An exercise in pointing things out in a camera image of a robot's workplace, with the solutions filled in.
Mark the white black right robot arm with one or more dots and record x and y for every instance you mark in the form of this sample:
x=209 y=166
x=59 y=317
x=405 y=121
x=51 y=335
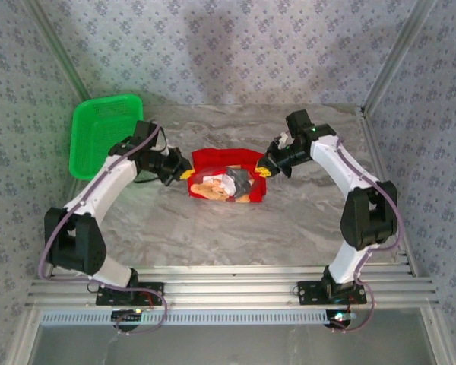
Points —
x=357 y=205

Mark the controller circuit board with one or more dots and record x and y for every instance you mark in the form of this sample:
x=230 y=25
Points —
x=127 y=313
x=342 y=317

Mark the aluminium frame post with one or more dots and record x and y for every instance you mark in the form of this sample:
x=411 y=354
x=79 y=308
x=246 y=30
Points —
x=399 y=53
x=57 y=49

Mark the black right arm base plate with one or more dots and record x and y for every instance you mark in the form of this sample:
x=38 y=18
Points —
x=311 y=292

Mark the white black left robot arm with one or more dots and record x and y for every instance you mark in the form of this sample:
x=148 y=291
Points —
x=95 y=213

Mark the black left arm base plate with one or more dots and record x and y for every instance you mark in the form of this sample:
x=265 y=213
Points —
x=152 y=292

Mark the left controller circuit board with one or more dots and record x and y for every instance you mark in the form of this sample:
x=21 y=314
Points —
x=127 y=313

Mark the aluminium mounting rail beam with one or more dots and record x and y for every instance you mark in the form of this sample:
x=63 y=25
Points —
x=232 y=289

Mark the red t-shirt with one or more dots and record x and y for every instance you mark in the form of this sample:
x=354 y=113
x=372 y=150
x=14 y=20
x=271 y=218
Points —
x=213 y=159

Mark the green plastic mesh basket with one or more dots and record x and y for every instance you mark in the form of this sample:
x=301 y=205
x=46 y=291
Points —
x=99 y=133

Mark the aluminium table side rail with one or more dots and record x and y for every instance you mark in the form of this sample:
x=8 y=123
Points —
x=380 y=152

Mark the right controller circuit board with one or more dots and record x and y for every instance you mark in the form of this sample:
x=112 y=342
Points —
x=342 y=317

